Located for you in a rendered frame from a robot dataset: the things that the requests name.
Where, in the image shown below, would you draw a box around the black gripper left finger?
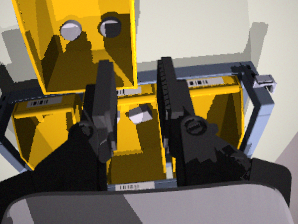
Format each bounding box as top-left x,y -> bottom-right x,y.
0,60 -> 118,224

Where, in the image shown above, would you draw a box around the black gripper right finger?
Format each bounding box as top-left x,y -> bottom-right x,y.
156,57 -> 292,208

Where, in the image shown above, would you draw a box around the dark grey metal shelf rack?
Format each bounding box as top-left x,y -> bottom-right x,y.
0,61 -> 277,191

